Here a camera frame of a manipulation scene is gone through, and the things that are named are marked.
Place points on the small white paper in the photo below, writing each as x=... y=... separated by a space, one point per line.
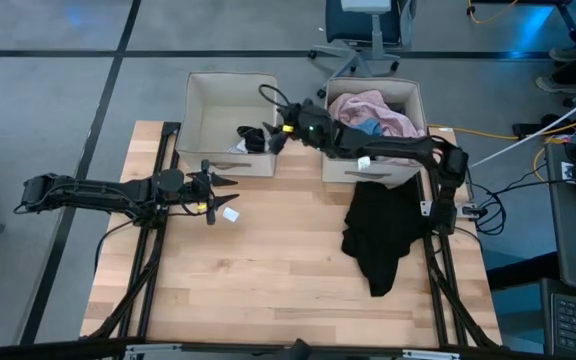
x=230 y=215

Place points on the black garment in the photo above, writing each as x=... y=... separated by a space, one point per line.
x=378 y=230

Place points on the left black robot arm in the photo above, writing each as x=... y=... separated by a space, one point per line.
x=93 y=192

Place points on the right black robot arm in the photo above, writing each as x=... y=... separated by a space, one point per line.
x=398 y=147

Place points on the blue garment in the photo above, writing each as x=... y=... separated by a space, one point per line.
x=368 y=127

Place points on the black crossbar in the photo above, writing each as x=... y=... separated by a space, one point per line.
x=218 y=348

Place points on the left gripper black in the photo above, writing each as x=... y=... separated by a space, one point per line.
x=203 y=190

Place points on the grey power strip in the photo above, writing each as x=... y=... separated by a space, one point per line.
x=470 y=211

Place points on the white paper card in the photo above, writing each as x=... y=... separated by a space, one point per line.
x=567 y=172

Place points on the black striped sock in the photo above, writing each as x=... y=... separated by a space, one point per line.
x=252 y=140

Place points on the yellow tag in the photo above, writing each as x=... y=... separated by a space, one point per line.
x=288 y=128
x=201 y=206

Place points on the beige fabric basket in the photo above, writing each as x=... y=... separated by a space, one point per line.
x=348 y=175

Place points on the black table camera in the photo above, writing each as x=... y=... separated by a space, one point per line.
x=296 y=350

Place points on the pink button shirt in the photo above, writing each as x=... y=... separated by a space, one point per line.
x=368 y=107

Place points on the white metal bracket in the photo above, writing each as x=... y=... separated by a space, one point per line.
x=427 y=208

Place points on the grey office chair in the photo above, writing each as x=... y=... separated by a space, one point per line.
x=363 y=20

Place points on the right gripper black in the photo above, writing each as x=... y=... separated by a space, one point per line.
x=313 y=125

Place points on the white paper tag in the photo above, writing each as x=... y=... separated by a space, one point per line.
x=364 y=163

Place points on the white rod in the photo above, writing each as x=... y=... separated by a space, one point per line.
x=553 y=127

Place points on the left beige fabric bin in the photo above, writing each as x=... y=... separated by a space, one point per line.
x=218 y=115

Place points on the black aluminium frame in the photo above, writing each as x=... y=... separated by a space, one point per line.
x=143 y=280
x=443 y=300

